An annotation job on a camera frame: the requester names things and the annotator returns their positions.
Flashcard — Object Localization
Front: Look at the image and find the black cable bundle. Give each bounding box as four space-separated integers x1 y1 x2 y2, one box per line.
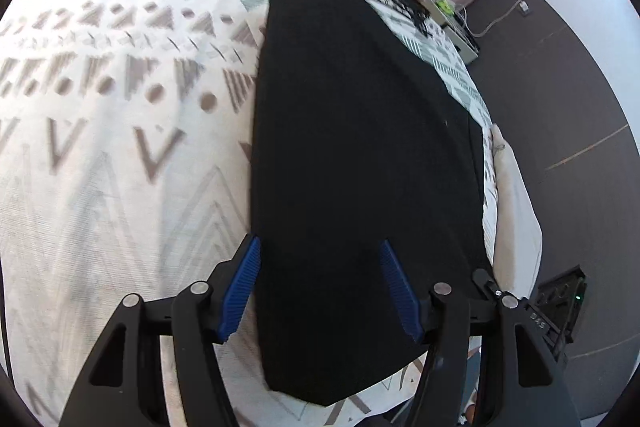
352 0 434 40

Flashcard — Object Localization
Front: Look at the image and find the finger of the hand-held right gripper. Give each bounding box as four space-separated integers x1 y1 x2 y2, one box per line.
472 268 507 304

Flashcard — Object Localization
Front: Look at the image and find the white cable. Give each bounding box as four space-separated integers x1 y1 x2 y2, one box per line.
469 4 521 40

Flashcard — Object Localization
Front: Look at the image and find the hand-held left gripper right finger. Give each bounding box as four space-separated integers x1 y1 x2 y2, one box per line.
378 239 583 427

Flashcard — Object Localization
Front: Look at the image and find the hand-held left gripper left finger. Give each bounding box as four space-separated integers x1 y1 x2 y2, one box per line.
60 234 263 427

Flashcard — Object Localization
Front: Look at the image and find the thin black cable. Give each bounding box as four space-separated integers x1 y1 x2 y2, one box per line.
0 302 14 379

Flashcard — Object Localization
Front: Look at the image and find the patterned white bed blanket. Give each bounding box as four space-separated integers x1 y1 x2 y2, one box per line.
0 0 501 427

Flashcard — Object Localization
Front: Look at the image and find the white box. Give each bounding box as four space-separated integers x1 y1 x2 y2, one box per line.
425 0 482 64

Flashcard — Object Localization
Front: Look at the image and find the black shirt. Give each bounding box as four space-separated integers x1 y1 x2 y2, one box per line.
250 0 494 407

